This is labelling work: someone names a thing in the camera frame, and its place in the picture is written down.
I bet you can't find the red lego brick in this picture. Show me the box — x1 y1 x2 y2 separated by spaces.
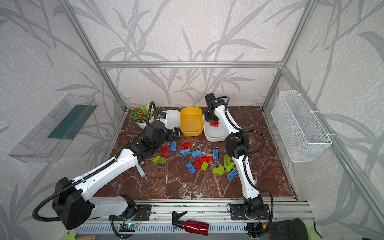
202 156 213 163
162 146 168 157
209 122 219 128
195 158 202 169
181 142 192 150

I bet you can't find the blue lego brick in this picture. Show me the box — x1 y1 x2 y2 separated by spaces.
171 141 177 152
180 149 191 156
213 148 219 160
227 169 238 181
186 162 197 174
191 150 203 158

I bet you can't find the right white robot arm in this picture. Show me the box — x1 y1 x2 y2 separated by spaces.
205 93 274 221

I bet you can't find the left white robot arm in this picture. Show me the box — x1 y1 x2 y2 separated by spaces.
32 121 180 230

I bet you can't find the left white container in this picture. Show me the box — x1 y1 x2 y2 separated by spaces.
160 110 181 142

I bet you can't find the white container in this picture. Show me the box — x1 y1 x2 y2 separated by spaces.
203 114 229 142
160 110 181 142

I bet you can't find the green lego brick pair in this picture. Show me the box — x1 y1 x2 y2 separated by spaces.
153 156 166 165

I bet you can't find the potted plant white pot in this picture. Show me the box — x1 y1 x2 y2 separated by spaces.
129 105 155 129

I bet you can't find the yellow container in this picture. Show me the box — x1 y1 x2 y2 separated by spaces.
181 107 204 137

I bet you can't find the right white container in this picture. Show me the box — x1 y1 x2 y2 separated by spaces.
203 114 229 142

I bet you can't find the small green lego brick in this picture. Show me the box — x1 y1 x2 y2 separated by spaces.
201 162 209 172

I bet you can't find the left circuit board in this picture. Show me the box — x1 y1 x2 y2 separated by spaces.
118 222 142 233

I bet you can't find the red spray bottle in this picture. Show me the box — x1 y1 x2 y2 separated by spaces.
172 211 209 236

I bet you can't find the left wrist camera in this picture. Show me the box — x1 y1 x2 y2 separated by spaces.
157 112 167 120

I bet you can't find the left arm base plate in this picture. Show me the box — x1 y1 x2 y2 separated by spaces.
109 204 152 222

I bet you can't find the white wire mesh basket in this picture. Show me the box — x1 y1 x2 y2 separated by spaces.
272 91 332 163

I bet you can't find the clear wall shelf green mat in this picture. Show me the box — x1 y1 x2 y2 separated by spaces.
9 94 97 163

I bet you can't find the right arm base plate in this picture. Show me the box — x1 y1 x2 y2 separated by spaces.
227 204 271 221

